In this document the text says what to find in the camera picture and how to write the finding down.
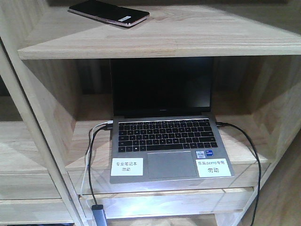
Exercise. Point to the black smartphone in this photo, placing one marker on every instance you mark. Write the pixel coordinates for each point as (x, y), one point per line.
(108, 13)

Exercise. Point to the wooden desk with shelves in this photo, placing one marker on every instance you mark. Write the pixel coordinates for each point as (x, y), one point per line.
(44, 53)

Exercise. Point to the silver laptop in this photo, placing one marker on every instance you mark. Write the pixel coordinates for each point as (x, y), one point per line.
(163, 127)

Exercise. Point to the grey usb hub dongle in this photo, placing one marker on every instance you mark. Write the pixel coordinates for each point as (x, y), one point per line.
(99, 215)

